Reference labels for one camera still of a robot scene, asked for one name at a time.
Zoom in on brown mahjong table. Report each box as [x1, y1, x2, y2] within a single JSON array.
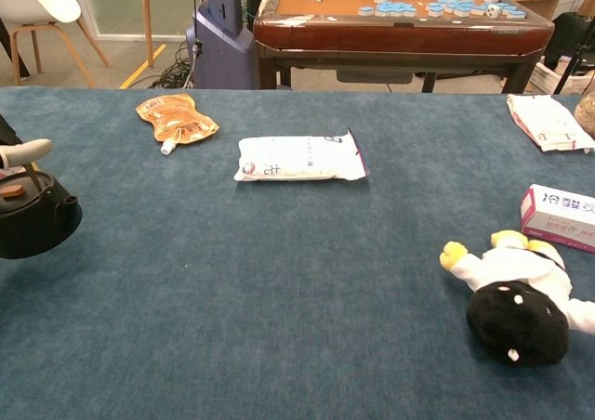
[[253, 0, 556, 95]]

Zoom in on black and white plush doll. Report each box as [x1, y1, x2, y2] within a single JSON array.
[[439, 229, 595, 368]]

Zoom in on wooden pole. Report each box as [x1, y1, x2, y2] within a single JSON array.
[[139, 0, 155, 70]]

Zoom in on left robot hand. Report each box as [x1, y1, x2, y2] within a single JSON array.
[[0, 114, 54, 171]]

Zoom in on black tripod stand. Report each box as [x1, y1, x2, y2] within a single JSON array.
[[552, 20, 595, 96]]

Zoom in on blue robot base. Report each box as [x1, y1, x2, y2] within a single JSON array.
[[186, 0, 256, 90]]

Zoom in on white pink toothpaste box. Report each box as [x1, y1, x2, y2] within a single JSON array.
[[520, 183, 595, 255]]

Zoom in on white tissue packet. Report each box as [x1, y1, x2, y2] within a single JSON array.
[[506, 93, 595, 153]]

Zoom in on black floor cables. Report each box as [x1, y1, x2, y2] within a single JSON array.
[[151, 38, 197, 90]]

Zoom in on orange spout pouch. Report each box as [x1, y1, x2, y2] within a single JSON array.
[[135, 93, 220, 156]]

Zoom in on black teapot with orange knob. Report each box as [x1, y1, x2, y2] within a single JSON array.
[[0, 168, 84, 260]]

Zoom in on white plastic refill bag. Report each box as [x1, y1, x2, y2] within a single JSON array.
[[232, 127, 372, 183]]

